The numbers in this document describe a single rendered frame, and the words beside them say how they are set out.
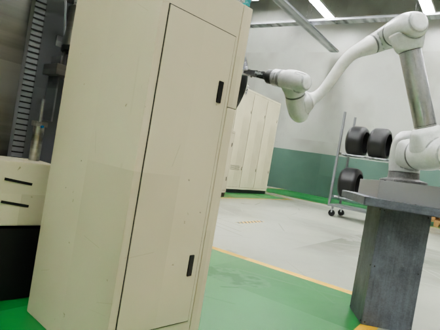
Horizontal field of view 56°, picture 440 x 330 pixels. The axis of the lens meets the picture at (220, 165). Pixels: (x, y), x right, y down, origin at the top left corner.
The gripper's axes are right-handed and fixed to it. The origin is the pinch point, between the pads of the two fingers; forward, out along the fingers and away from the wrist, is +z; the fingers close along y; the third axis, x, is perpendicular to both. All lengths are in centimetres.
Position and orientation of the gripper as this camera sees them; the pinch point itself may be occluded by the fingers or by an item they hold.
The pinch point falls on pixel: (245, 72)
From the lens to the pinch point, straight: 232.1
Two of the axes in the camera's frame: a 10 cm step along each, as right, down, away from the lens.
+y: -6.7, -1.0, -7.3
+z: -6.9, -2.8, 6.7
